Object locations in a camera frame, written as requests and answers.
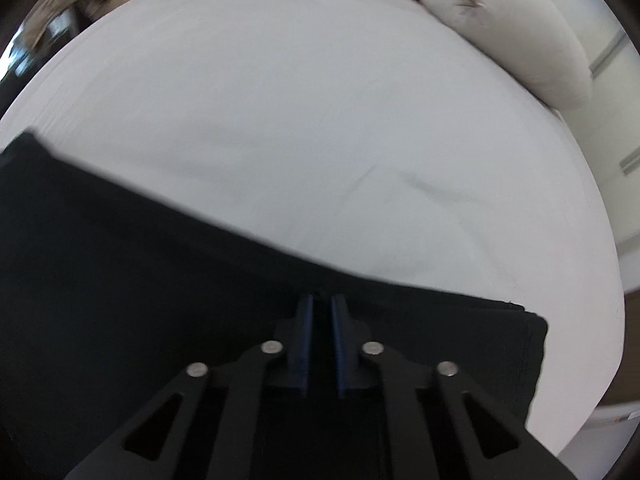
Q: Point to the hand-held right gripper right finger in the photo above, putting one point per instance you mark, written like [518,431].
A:
[340,345]

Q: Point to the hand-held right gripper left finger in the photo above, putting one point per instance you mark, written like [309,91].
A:
[303,345]

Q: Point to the black denim pants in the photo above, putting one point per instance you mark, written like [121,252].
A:
[125,260]

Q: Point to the white folded duvet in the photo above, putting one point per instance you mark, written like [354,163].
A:
[525,35]

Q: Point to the white wardrobe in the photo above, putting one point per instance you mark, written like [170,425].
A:
[615,110]

